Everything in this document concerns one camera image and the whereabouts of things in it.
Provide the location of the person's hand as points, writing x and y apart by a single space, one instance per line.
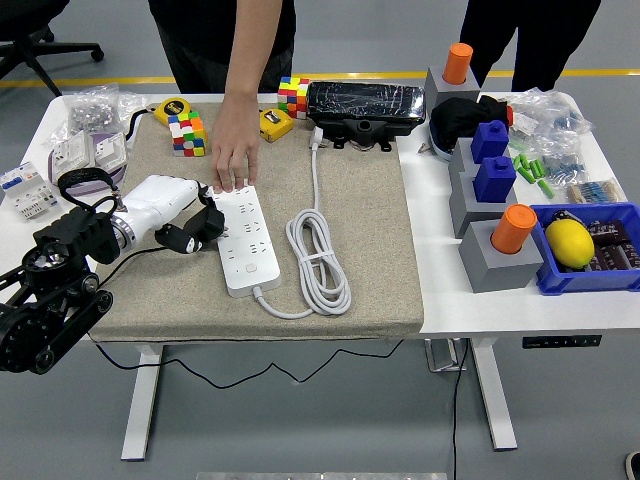
235 145

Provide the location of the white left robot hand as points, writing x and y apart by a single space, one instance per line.
155 200

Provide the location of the black plug adapter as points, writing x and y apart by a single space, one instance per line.
207 222

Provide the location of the white power strip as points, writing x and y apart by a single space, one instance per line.
245 280

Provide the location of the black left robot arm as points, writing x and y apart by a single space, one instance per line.
35 320

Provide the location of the person's forearm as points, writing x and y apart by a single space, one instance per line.
255 50

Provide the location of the purple plastic tray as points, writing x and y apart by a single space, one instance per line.
120 173

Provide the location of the squarish yellow tape measure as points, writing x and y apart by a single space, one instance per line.
277 125

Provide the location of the scrambled colourful puzzle cube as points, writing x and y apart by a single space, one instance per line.
189 135
294 97

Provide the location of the round yellow tape measure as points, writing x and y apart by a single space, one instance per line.
172 109

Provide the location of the empty clear plastic bag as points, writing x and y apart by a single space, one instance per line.
131 102

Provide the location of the clear bag of screws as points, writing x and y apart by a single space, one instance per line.
90 115

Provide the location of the person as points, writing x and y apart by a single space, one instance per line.
200 30

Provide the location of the white circuit breaker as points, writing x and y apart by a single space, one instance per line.
20 192

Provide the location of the black film-wrapped device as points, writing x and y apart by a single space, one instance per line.
365 102

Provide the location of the grey-brown mat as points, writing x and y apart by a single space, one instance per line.
350 225

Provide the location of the white table leg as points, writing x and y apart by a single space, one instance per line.
142 400
492 400

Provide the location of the white blue rimmed object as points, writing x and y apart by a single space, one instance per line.
442 149

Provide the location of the grey block with hole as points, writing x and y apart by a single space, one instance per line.
461 157
462 205
500 275
440 87

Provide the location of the black cloth bundle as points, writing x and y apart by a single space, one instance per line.
455 117

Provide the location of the black office chair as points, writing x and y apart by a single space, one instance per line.
20 15

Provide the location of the orange cylinder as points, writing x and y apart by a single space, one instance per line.
512 227
459 62

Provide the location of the blue peg block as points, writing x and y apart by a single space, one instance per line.
490 140
494 180

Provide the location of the small white bagged box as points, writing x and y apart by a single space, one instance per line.
522 124

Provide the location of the clear bag of parts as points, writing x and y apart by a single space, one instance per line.
555 112

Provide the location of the bag of blue components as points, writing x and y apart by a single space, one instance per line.
562 165

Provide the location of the small black white object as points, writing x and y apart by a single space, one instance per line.
562 216

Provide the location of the yellow lemon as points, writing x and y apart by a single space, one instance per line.
570 242

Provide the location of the bag of striped resistors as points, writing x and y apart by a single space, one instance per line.
595 191

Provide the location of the blue plastic bin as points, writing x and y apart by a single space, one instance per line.
575 282

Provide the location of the black desk control panel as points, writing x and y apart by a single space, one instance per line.
560 341

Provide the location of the brown capacitor pile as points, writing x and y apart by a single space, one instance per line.
617 245

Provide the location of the dark shoe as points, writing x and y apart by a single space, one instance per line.
634 465

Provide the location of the white wall socket panel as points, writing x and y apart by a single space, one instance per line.
109 150

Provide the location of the white wall switch panel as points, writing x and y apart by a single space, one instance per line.
72 152

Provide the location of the green plastic wall anchor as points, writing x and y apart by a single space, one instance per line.
526 175
537 168
546 189
520 163

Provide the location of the silver under-table bracket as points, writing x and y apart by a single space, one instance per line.
442 356

